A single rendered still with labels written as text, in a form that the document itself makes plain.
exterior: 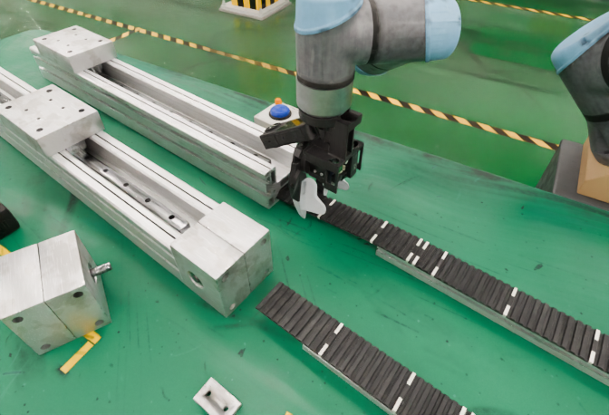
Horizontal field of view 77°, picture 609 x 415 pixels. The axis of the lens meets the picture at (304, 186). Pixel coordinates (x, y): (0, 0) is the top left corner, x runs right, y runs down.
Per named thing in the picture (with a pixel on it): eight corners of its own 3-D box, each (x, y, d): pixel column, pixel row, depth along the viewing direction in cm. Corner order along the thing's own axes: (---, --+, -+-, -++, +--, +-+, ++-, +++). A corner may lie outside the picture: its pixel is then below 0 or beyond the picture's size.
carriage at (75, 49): (121, 67, 96) (111, 40, 91) (80, 84, 89) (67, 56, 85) (86, 51, 103) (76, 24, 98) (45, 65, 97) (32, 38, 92)
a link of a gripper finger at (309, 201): (316, 237, 62) (325, 190, 57) (287, 221, 65) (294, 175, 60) (326, 229, 65) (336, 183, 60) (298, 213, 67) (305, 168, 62)
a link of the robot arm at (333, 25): (379, -8, 40) (297, -5, 39) (367, 88, 48) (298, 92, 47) (361, -29, 46) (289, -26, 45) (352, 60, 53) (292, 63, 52)
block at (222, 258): (283, 259, 61) (281, 219, 54) (226, 318, 54) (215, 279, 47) (242, 233, 65) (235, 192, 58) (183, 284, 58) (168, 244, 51)
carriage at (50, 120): (111, 140, 74) (97, 110, 69) (53, 170, 67) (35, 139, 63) (66, 112, 81) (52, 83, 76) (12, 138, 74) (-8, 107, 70)
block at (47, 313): (130, 314, 54) (106, 275, 47) (39, 355, 50) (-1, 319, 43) (115, 263, 60) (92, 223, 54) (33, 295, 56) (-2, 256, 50)
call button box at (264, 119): (306, 135, 85) (306, 110, 80) (278, 158, 79) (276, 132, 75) (279, 122, 88) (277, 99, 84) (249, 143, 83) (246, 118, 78)
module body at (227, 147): (302, 179, 74) (302, 144, 68) (267, 209, 69) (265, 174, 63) (79, 64, 110) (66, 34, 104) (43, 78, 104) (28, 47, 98)
